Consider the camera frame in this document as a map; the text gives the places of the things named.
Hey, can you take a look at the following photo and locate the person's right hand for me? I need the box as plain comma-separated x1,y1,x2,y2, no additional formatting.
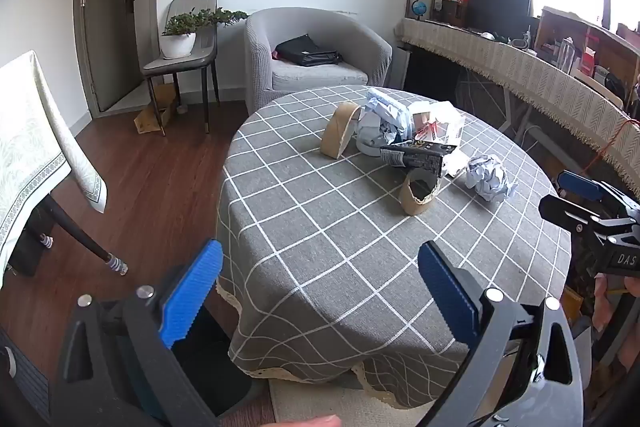
593,276,640,370

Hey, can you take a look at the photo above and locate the white cardboard box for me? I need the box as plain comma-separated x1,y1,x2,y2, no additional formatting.
410,101,467,148

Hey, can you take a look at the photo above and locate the black handbag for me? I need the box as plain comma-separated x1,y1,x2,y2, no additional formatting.
275,34,344,68

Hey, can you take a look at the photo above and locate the pale green patterned tablecloth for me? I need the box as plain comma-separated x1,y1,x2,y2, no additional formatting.
0,50,108,278

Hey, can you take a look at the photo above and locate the brown cardboard tape roll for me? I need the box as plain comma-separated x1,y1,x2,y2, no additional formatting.
399,168,443,217
320,102,362,159

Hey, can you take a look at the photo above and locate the wooden shelf box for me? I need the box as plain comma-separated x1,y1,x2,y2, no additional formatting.
535,6,640,108

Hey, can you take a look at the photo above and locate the dark wooden box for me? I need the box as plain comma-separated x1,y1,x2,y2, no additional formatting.
440,0,468,28

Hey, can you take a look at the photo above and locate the open brown cardboard box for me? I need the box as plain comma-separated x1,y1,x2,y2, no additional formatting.
132,82,178,136

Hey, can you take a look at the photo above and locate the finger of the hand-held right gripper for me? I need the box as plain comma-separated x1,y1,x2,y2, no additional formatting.
538,194,609,234
556,170,640,214

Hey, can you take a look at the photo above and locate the grey armchair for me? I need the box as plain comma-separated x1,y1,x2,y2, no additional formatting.
244,7,393,118

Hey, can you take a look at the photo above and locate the grey checked tablecloth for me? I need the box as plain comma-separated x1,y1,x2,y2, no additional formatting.
216,84,573,410

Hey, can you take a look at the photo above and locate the beige floor rug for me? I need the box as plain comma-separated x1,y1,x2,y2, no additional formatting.
270,377,426,427

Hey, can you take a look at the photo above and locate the pale blue tissue packet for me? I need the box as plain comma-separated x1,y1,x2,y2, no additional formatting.
367,88,418,128

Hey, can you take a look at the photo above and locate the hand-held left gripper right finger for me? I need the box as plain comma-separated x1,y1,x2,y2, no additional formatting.
418,241,586,427

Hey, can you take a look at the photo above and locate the potted plant in white pot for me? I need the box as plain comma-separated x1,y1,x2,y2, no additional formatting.
159,7,250,60

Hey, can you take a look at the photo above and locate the white desk frame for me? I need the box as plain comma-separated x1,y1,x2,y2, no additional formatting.
495,84,551,152

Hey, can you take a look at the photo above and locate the black cardboard box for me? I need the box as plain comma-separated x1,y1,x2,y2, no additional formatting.
380,141,458,178

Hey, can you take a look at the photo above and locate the white panel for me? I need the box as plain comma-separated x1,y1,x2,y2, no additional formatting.
395,47,412,90

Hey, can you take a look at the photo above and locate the grey dining chair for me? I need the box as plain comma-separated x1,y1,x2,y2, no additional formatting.
140,0,221,135

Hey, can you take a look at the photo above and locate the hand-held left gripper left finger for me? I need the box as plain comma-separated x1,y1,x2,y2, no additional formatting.
52,239,224,427

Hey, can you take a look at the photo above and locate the dark table leg striped sock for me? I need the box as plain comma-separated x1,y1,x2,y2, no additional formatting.
42,194,129,276

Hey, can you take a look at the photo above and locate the black monitor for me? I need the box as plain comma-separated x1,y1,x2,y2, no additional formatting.
467,0,532,32

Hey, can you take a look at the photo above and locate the grey door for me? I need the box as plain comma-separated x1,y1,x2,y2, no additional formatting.
74,0,141,120

